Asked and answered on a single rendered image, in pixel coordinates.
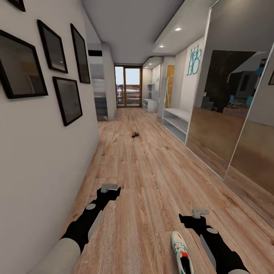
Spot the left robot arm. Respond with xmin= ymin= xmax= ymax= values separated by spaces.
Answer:
xmin=27 ymin=183 xmax=121 ymax=274

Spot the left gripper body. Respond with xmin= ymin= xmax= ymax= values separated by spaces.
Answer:
xmin=97 ymin=189 xmax=117 ymax=204

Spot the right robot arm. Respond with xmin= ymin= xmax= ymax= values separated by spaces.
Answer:
xmin=179 ymin=208 xmax=251 ymax=274

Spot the gym shoe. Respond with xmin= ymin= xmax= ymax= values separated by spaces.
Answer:
xmin=172 ymin=231 xmax=194 ymax=274

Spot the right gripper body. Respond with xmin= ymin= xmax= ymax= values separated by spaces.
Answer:
xmin=184 ymin=216 xmax=206 ymax=233

